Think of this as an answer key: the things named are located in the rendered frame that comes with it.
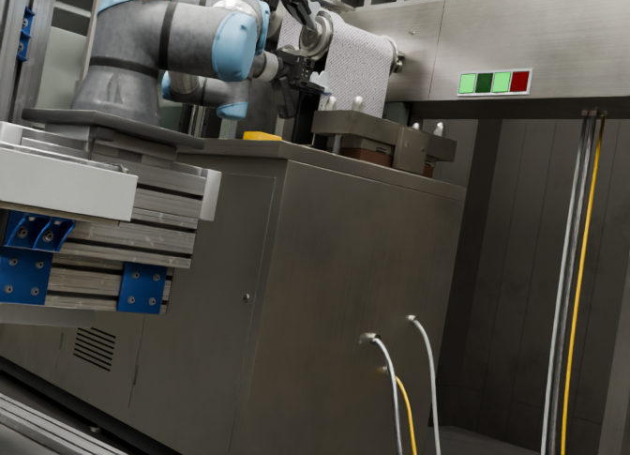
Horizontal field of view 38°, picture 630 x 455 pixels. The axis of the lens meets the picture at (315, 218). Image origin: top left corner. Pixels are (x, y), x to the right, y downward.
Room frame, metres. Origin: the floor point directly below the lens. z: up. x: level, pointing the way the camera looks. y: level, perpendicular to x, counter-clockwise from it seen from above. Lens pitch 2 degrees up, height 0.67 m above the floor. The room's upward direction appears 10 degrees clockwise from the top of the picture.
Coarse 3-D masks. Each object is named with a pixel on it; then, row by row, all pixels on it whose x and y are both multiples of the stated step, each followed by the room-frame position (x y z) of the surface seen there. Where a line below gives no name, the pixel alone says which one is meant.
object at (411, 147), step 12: (408, 132) 2.43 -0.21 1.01; (420, 132) 2.46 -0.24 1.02; (396, 144) 2.43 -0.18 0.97; (408, 144) 2.43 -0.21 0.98; (420, 144) 2.46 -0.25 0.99; (396, 156) 2.43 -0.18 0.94; (408, 156) 2.44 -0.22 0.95; (420, 156) 2.47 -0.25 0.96; (396, 168) 2.43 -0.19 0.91; (408, 168) 2.44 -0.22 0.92; (420, 168) 2.47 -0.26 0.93
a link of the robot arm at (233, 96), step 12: (216, 84) 2.30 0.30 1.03; (228, 84) 2.30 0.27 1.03; (240, 84) 2.30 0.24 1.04; (204, 96) 2.30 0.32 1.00; (216, 96) 2.30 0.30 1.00; (228, 96) 2.30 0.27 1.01; (240, 96) 2.30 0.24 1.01; (216, 108) 2.33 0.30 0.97; (228, 108) 2.30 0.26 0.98; (240, 108) 2.31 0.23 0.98; (240, 120) 2.34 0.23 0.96
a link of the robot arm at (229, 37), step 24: (216, 0) 1.91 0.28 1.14; (240, 0) 1.87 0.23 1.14; (192, 24) 1.49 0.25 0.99; (216, 24) 1.50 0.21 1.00; (240, 24) 1.50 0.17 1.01; (264, 24) 1.90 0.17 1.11; (168, 48) 1.50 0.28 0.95; (192, 48) 1.50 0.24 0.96; (216, 48) 1.50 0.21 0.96; (240, 48) 1.50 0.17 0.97; (192, 72) 1.54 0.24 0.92; (216, 72) 1.52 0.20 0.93; (240, 72) 1.53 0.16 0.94
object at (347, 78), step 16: (336, 64) 2.53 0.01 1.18; (352, 64) 2.57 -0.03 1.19; (336, 80) 2.54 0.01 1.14; (352, 80) 2.57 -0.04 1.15; (368, 80) 2.61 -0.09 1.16; (384, 80) 2.65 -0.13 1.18; (336, 96) 2.54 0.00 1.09; (352, 96) 2.58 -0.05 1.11; (368, 96) 2.62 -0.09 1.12; (384, 96) 2.66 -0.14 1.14; (368, 112) 2.62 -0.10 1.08
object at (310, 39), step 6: (318, 24) 2.52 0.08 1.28; (306, 30) 2.55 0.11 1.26; (318, 30) 2.51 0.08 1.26; (306, 36) 2.55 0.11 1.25; (312, 36) 2.53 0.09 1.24; (318, 36) 2.51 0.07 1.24; (306, 42) 2.55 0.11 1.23; (312, 42) 2.52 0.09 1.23; (318, 42) 2.52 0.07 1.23; (312, 48) 2.54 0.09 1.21
